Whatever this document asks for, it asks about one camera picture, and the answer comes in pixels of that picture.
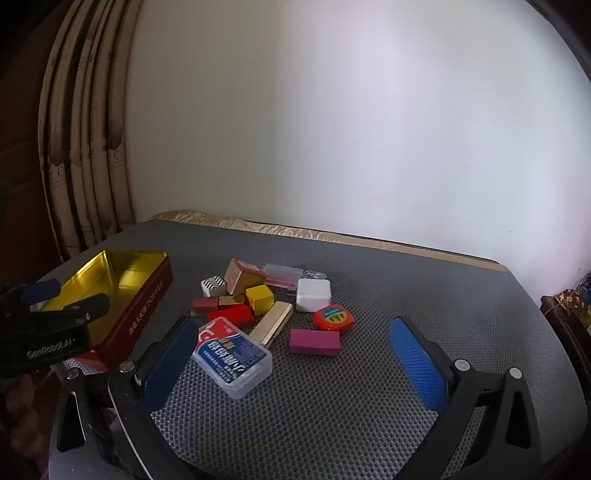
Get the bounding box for grey mesh mat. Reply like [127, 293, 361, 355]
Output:
[37, 219, 578, 480]

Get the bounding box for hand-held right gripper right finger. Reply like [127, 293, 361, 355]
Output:
[388, 315, 543, 480]

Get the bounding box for clear plastic box red contents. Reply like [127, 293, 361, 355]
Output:
[262, 263, 304, 291]

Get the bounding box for dark red block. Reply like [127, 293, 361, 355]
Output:
[191, 296, 221, 317]

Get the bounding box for yellow cube box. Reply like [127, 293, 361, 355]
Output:
[245, 284, 276, 317]

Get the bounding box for bright red block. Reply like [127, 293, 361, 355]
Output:
[206, 307, 256, 329]

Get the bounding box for red tin box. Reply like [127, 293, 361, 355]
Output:
[34, 249, 174, 370]

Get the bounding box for white charger cube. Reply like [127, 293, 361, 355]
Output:
[296, 278, 333, 313]

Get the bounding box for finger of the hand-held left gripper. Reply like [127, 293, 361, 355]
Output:
[21, 278, 62, 305]
[39, 293, 110, 326]

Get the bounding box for person's left hand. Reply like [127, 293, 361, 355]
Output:
[0, 369, 41, 450]

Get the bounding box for beige patterned curtain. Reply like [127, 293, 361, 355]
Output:
[37, 0, 139, 265]

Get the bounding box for gold box with red label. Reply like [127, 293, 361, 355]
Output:
[224, 258, 267, 296]

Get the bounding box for clear plastic box blue label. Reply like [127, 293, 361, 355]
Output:
[191, 318, 273, 400]

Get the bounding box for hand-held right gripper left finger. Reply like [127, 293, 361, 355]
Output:
[48, 315, 204, 480]

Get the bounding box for long gold box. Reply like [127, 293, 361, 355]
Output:
[248, 301, 294, 346]

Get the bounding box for dark wooden side cabinet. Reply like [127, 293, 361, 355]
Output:
[539, 272, 591, 335]

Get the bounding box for red round tape measure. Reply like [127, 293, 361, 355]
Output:
[313, 304, 356, 333]

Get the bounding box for magenta block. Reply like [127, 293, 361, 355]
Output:
[288, 329, 341, 357]

